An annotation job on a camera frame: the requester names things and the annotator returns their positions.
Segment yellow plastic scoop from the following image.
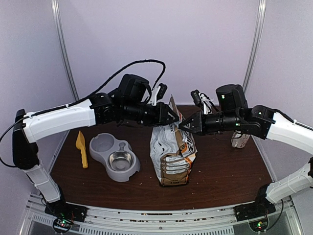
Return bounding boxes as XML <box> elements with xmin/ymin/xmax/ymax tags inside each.
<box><xmin>75</xmin><ymin>131</ymin><xmax>88</xmax><ymax>169</ymax></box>

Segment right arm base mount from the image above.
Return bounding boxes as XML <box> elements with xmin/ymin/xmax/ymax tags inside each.
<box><xmin>234</xmin><ymin>202</ymin><xmax>276</xmax><ymax>222</ymax></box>

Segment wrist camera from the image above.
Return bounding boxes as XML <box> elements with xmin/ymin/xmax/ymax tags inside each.
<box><xmin>190</xmin><ymin>90</ymin><xmax>216</xmax><ymax>115</ymax></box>
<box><xmin>148</xmin><ymin>83</ymin><xmax>168</xmax><ymax>106</ymax></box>

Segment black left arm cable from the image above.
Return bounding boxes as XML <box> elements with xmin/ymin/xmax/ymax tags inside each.
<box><xmin>0</xmin><ymin>59</ymin><xmax>166</xmax><ymax>168</ymax></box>

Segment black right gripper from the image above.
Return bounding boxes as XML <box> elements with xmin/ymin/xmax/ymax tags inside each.
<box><xmin>178</xmin><ymin>111</ymin><xmax>241</xmax><ymax>137</ymax></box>

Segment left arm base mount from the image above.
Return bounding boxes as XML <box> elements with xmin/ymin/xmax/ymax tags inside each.
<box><xmin>45</xmin><ymin>201</ymin><xmax>88</xmax><ymax>222</ymax></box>

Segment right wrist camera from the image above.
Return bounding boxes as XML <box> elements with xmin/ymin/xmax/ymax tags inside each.
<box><xmin>190</xmin><ymin>90</ymin><xmax>216</xmax><ymax>115</ymax></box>

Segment patterned mug yellow inside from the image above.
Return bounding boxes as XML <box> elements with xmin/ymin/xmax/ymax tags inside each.
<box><xmin>231</xmin><ymin>131</ymin><xmax>250</xmax><ymax>148</ymax></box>

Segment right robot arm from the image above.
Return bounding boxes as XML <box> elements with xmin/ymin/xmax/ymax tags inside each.
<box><xmin>179</xmin><ymin>84</ymin><xmax>313</xmax><ymax>216</ymax></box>

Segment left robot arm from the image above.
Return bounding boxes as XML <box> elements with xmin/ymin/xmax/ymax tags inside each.
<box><xmin>12</xmin><ymin>74</ymin><xmax>179</xmax><ymax>217</ymax></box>

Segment dog food bag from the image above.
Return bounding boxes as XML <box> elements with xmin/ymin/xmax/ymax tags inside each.
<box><xmin>150</xmin><ymin>97</ymin><xmax>197</xmax><ymax>187</ymax></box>

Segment steel bowl in feeder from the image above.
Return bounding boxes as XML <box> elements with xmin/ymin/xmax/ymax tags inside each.
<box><xmin>108</xmin><ymin>150</ymin><xmax>134</xmax><ymax>171</ymax></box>

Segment grey double pet feeder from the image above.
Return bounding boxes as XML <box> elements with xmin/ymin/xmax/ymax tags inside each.
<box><xmin>89</xmin><ymin>133</ymin><xmax>140</xmax><ymax>182</ymax></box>

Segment front aluminium rail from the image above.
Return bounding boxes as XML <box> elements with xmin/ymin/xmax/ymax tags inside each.
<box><xmin>17</xmin><ymin>194</ymin><xmax>303</xmax><ymax>235</ymax></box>

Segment right aluminium frame post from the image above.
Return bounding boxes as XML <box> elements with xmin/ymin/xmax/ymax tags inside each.
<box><xmin>243</xmin><ymin>0</ymin><xmax>267</xmax><ymax>93</ymax></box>

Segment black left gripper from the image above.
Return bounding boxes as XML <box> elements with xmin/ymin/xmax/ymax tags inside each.
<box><xmin>122</xmin><ymin>100</ymin><xmax>180</xmax><ymax>127</ymax></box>

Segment left aluminium frame post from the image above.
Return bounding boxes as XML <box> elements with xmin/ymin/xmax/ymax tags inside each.
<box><xmin>51</xmin><ymin>0</ymin><xmax>79</xmax><ymax>101</ymax></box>

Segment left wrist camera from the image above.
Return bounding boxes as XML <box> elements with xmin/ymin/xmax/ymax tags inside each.
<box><xmin>148</xmin><ymin>83</ymin><xmax>168</xmax><ymax>106</ymax></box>

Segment aluminium frame post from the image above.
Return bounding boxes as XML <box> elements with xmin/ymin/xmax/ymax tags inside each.
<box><xmin>243</xmin><ymin>0</ymin><xmax>267</xmax><ymax>93</ymax></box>
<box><xmin>51</xmin><ymin>0</ymin><xmax>79</xmax><ymax>101</ymax></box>

